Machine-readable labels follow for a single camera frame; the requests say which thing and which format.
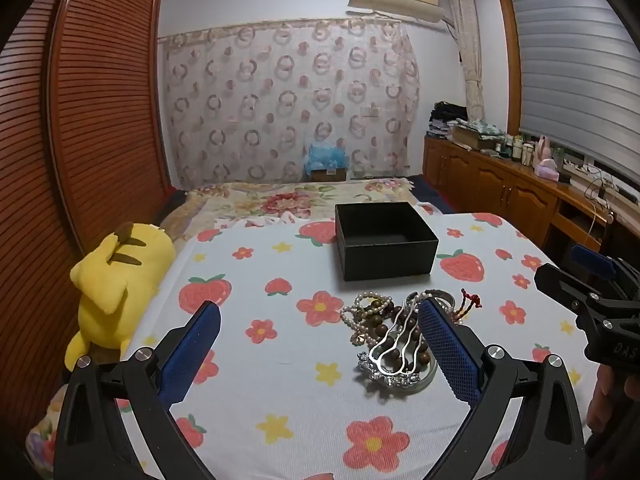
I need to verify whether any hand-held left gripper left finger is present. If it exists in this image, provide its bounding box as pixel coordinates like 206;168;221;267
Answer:
54;301;222;480

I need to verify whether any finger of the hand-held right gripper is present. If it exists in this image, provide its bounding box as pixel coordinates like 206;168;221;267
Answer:
533;262;601;323
571;243;632;286

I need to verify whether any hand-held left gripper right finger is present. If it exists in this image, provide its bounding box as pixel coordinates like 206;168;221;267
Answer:
417;297;586;480

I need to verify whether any red string bracelet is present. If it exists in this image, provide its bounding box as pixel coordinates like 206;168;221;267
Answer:
451;288;484;322

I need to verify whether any silver bangle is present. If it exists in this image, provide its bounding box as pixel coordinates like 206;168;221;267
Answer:
424;288;459;322

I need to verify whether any rhinestone hair clip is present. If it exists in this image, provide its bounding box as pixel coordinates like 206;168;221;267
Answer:
356;352;401;387

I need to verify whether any pearl necklace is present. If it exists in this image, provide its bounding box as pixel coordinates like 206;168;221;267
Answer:
340;290;397;347

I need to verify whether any black cardboard box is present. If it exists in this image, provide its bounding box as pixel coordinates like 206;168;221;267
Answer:
334;202;440;282

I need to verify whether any person's right hand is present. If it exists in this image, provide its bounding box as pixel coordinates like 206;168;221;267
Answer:
586;364;623;433

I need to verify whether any yellow plush toy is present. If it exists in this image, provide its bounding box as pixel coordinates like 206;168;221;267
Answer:
65;221;176;370

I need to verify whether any white power strip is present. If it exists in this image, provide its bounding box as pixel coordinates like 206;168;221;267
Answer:
562;157;608;178

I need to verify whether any strawberry flower printed sheet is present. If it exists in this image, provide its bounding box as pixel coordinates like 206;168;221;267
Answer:
117;212;601;480

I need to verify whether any wooden cabinet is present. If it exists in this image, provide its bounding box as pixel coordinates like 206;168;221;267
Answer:
422;132;640;261

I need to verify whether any row of cosmetic bottles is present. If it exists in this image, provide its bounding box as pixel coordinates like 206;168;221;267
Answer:
495;132;538;166

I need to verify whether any dark blue bed sheet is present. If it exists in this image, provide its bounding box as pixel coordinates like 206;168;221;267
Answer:
407;175;463;213

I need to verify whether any floral blanket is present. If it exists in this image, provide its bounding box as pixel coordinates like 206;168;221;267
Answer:
25;177;418;466

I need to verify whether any flat cardboard box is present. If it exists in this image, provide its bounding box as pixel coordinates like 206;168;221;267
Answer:
452;126;495;150

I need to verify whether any green patterned cloth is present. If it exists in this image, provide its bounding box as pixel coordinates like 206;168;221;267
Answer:
457;117;506;139

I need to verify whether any grey window blind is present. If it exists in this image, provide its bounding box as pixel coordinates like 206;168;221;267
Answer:
505;0;640;176

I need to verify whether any pile of dark clothes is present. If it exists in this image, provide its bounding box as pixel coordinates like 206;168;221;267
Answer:
429;101;468;133

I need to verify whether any blue plastic bag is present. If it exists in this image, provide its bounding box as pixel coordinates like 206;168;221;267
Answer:
305;142;349;173

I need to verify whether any beige side curtain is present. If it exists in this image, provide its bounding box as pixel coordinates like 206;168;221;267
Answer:
446;0;485;121

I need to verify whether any wooden louvered wardrobe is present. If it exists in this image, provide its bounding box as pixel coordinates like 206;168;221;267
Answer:
0;0;171;446

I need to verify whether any circle patterned curtain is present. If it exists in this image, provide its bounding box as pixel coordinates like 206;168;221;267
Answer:
159;17;421;188

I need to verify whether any white cable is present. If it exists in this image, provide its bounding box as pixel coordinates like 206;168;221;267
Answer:
584;177;617;251

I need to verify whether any wooden window frame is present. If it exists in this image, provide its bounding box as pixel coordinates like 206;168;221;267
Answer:
492;0;525;137

